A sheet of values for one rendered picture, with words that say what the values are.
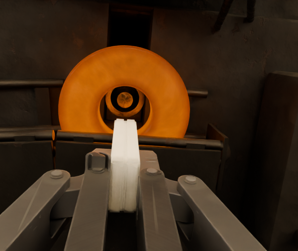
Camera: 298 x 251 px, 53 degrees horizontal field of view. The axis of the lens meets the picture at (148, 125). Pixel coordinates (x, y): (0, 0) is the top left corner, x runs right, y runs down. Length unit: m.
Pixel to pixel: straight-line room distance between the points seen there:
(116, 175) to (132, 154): 0.01
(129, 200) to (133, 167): 0.02
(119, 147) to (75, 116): 0.20
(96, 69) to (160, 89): 0.08
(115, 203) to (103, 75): 0.21
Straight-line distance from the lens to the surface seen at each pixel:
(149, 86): 0.35
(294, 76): 0.41
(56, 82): 0.43
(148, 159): 0.17
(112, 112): 0.47
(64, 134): 0.35
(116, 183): 0.16
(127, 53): 0.35
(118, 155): 0.16
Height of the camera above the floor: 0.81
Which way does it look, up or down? 14 degrees down
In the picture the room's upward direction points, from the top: 5 degrees clockwise
